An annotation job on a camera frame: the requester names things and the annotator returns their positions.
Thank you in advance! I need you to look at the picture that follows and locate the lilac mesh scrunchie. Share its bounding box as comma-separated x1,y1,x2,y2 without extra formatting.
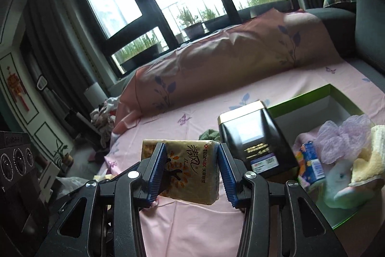
313,114,372,164

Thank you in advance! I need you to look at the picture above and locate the yellow tissue packet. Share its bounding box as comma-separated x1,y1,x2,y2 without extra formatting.
141,139,219,205

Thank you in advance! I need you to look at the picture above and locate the blue tissue packet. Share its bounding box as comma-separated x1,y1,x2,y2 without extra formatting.
295,141,325,188

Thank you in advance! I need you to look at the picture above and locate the pale green plush toy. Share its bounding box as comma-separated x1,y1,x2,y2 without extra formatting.
324,159,375,209

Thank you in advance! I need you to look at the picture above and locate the pink floral bedsheet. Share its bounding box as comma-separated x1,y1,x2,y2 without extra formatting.
106,61,384,256

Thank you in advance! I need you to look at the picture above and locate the black tea tin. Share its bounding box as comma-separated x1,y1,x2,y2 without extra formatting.
218,100,299,183

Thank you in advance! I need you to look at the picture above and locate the floral clothes pile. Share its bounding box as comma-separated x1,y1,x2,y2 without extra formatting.
90,97,119,148

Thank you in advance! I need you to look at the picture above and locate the green storage box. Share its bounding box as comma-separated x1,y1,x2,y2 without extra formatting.
268,84,383,228

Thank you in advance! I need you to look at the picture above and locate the cream fluffy towel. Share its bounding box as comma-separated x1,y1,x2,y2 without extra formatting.
349,125,384,186

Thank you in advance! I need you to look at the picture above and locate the green crumpled cloth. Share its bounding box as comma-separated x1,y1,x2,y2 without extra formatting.
198,129,221,142

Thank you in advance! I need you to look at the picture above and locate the red chinese knot ornament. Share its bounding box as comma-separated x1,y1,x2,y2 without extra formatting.
6,66,30,112

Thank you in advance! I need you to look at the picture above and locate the black planter with grass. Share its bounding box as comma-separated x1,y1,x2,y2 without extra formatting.
114,42,162,72

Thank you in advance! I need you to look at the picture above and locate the pink floral pillow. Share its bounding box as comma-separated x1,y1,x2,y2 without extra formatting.
113,9,338,135

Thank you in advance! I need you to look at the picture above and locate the dark grey sofa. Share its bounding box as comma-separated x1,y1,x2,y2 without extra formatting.
237,0,385,80

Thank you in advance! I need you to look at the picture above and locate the round black plant pot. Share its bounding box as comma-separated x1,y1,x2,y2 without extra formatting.
183,22,205,40

